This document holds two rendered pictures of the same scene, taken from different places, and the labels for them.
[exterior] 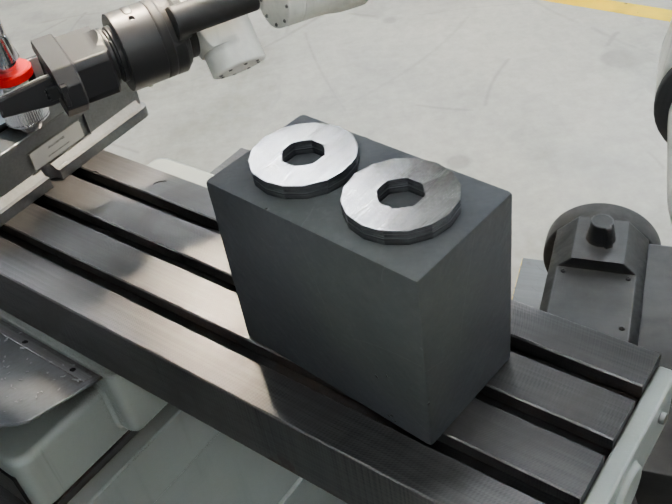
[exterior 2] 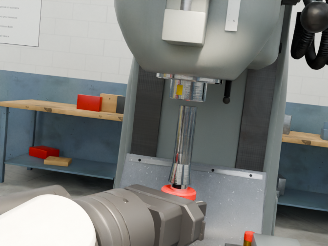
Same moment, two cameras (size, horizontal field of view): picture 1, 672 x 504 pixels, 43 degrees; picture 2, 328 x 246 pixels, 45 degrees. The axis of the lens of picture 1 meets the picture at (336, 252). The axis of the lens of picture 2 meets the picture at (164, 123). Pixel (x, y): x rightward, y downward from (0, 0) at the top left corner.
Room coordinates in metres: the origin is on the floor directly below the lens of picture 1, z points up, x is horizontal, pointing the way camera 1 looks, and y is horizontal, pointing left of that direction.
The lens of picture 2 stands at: (1.25, -0.01, 1.30)
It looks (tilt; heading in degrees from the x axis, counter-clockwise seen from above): 6 degrees down; 146
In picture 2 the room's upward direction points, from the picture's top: 6 degrees clockwise
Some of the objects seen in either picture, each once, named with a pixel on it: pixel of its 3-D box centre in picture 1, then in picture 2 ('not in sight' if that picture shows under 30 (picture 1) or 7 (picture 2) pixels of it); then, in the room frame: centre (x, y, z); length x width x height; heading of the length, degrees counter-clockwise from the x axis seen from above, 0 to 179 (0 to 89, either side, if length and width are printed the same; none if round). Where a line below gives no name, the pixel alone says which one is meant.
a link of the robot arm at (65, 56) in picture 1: (102, 61); (132, 226); (0.87, 0.22, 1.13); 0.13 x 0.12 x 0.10; 23
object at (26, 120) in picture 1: (19, 97); not in sight; (0.83, 0.31, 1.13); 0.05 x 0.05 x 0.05
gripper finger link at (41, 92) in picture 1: (28, 99); not in sight; (0.80, 0.29, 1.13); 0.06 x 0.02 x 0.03; 113
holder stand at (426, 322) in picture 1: (363, 266); not in sight; (0.54, -0.02, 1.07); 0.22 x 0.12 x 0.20; 42
